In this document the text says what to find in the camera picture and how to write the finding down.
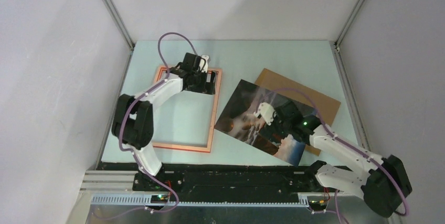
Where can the aluminium corner post right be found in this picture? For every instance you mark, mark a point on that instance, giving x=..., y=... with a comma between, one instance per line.
x=349, y=22

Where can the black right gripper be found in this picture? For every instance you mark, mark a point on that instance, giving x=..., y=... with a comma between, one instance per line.
x=273, y=130

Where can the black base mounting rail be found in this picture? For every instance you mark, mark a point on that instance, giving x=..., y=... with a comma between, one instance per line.
x=236, y=183

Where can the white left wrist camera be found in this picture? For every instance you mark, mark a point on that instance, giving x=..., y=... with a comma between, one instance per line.
x=203, y=64

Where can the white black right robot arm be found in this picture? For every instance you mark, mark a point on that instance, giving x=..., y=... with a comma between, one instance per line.
x=381, y=182

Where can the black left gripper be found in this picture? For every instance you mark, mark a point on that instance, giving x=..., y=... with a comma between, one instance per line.
x=205, y=87

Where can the brown backing board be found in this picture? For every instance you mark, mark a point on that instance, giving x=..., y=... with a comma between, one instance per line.
x=326, y=109

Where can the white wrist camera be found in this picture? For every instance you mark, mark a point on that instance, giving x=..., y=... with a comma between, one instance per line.
x=265, y=111
x=203, y=64

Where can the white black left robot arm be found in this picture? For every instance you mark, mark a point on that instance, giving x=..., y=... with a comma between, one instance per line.
x=133, y=122

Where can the aluminium corner post left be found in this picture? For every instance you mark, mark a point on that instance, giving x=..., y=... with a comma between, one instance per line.
x=119, y=23

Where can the aluminium corner post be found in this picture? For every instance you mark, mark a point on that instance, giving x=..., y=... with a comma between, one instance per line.
x=349, y=22
x=119, y=23

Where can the sunset photo print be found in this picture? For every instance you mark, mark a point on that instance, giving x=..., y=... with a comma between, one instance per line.
x=239, y=121

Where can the orange wooden picture frame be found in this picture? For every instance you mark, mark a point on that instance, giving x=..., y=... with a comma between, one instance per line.
x=186, y=121

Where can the grey slotted cable duct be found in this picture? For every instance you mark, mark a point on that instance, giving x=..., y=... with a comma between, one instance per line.
x=149, y=200

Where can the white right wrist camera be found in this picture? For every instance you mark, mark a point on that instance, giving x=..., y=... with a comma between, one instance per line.
x=265, y=111

